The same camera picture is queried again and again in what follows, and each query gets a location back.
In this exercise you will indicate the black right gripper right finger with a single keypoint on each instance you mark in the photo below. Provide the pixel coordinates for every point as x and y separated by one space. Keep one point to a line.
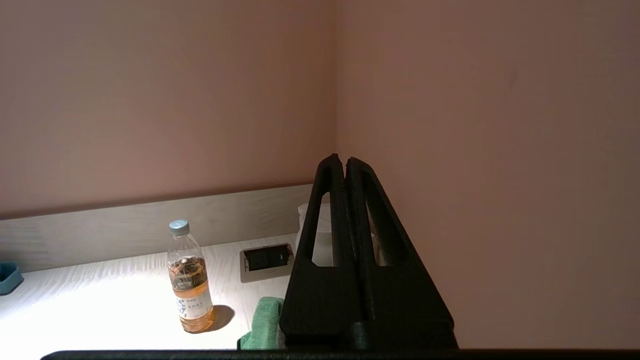
405 305

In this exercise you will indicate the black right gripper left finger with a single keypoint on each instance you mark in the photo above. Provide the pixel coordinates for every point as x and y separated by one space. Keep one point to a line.
320 300

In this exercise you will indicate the green microfibre cloth black trim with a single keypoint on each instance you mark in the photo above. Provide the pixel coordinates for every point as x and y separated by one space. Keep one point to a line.
265 325

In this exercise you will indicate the white electric kettle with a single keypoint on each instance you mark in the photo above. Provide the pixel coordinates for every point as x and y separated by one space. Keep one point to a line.
322 250

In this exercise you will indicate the black recessed power socket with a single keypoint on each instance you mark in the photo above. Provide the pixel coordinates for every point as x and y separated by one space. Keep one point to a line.
265 260

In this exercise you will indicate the orange drink plastic bottle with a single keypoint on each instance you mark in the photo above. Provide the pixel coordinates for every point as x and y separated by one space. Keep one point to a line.
191 285

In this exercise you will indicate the wooden desk rim board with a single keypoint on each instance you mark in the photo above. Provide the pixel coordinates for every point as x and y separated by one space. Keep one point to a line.
100 232

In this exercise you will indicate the small blue tray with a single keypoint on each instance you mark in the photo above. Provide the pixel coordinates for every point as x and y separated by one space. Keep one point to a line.
9 280

